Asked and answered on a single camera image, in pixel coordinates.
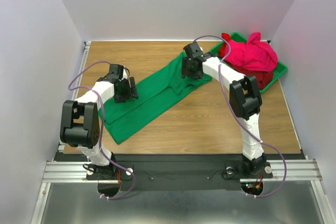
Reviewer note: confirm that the green t shirt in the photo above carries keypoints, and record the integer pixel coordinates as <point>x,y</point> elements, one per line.
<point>157,93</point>

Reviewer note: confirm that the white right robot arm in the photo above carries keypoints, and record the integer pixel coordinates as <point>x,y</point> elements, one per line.
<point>243,97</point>

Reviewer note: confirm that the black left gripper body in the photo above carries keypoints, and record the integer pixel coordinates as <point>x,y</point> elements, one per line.
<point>125,93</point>

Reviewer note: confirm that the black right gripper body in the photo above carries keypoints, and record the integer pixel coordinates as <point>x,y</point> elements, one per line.
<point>189,72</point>

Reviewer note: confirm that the green plastic bin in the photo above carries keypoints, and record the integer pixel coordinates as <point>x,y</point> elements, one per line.
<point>273,77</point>

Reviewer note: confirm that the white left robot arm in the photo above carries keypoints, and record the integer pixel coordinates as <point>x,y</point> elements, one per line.
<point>82,120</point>

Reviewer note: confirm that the pink t shirt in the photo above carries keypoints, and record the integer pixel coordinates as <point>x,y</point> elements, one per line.
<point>252,55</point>

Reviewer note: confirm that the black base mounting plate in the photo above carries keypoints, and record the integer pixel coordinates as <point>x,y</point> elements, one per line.
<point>171,172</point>

